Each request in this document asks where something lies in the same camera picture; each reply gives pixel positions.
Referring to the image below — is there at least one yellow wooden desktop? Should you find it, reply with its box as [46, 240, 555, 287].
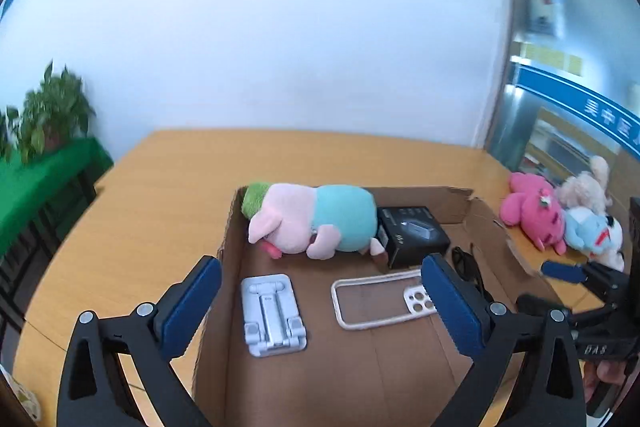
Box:
[12, 129, 640, 427]

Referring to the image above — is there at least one glass door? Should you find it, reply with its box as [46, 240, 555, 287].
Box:
[480, 0, 640, 228]

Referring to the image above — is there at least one white folding phone stand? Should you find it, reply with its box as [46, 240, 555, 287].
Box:
[241, 274, 308, 359]

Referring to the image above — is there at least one beige plush toy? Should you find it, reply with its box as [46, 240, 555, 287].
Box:
[556, 155, 613, 215]

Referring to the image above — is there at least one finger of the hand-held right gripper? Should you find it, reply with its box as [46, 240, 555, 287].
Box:
[541, 259, 632, 308]
[516, 293, 617, 344]

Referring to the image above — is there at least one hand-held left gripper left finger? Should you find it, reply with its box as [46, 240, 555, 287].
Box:
[56, 255, 223, 427]

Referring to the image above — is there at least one person's right hand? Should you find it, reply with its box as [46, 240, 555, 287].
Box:
[582, 359, 633, 408]

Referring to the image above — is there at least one small potted green plant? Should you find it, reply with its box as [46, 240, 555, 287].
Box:
[0, 107, 23, 164]

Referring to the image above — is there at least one black product box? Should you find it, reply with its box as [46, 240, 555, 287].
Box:
[375, 205, 451, 270]

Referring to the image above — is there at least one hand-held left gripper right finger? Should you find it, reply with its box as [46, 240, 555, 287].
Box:
[421, 253, 587, 427]

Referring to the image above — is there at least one large potted green plant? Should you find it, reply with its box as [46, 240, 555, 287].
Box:
[20, 62, 96, 162]

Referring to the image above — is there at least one black cable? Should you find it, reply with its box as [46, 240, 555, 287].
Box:
[451, 246, 493, 303]

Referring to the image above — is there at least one green covered side table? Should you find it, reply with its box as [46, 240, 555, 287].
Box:
[0, 167, 98, 333]

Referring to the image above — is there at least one cardboard box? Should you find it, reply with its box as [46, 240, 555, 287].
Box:
[192, 186, 601, 427]

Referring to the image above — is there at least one blue door banner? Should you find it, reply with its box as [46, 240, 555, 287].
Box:
[515, 64, 640, 152]

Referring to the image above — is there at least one green tablecloth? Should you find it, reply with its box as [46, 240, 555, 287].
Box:
[0, 137, 115, 253]

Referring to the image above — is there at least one blue and white plush toy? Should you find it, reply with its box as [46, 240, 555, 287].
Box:
[564, 206, 626, 273]

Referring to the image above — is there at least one clear white phone case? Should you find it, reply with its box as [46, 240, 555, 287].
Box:
[331, 269, 441, 332]

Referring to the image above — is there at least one pink pig plush toy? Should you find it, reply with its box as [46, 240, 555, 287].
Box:
[242, 181, 386, 262]

